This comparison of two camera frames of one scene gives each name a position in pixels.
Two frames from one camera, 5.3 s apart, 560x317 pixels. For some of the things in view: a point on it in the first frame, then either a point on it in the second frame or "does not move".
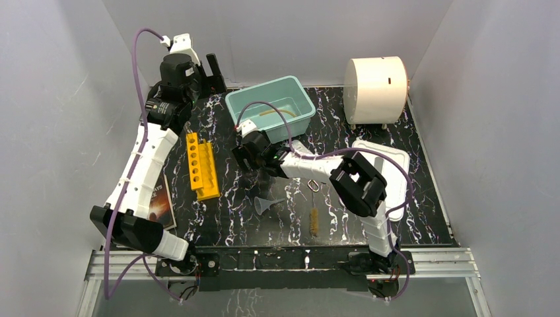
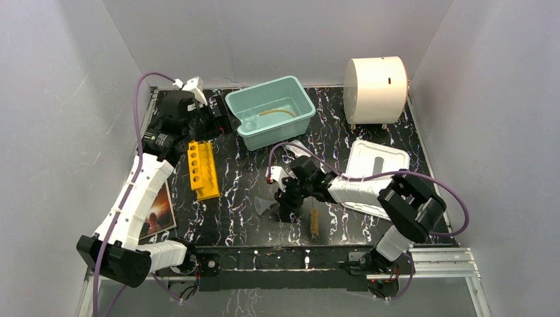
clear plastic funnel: (261, 205) does not move
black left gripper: (209, 80) → (219, 115)
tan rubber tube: (279, 110) does not move
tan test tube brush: (314, 219) does not move
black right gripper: (240, 154) → (284, 197)
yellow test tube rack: (202, 168) does not move
